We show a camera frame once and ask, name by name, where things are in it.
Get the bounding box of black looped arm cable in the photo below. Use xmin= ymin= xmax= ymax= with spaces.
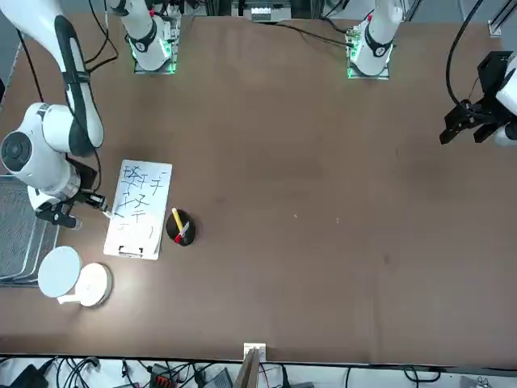
xmin=445 ymin=0 xmax=485 ymax=107

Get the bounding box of white round desk lamp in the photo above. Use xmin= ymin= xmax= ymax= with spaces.
xmin=36 ymin=245 xmax=114 ymax=310

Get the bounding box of metal mesh tray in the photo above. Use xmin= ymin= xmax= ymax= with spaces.
xmin=0 ymin=193 xmax=66 ymax=289
xmin=0 ymin=193 xmax=57 ymax=284
xmin=0 ymin=174 xmax=46 ymax=280

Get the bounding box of black cable across table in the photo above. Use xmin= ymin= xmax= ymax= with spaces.
xmin=273 ymin=15 xmax=356 ymax=46

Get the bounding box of white A4 paper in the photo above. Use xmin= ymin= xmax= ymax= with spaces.
xmin=105 ymin=159 xmax=173 ymax=254

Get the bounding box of white clipboard with metal clip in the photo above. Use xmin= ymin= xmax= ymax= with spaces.
xmin=103 ymin=158 xmax=174 ymax=262

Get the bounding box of aluminium frame profile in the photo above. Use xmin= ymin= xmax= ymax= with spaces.
xmin=486 ymin=0 xmax=517 ymax=38

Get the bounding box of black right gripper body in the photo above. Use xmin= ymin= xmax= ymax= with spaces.
xmin=65 ymin=158 xmax=100 ymax=204

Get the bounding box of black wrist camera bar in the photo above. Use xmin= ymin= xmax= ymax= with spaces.
xmin=37 ymin=203 xmax=85 ymax=230

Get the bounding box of black mesh pen holder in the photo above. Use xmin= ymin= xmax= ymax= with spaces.
xmin=165 ymin=209 xmax=198 ymax=247

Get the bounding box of black and red device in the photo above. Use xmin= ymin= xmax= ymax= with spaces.
xmin=148 ymin=362 xmax=175 ymax=388

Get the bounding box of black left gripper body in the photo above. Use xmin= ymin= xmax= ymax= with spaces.
xmin=459 ymin=50 xmax=517 ymax=123

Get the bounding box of black power adapter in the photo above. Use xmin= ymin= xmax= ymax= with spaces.
xmin=7 ymin=363 xmax=50 ymax=388

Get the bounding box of aluminium profile post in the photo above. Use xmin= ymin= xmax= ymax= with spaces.
xmin=236 ymin=342 xmax=268 ymax=388

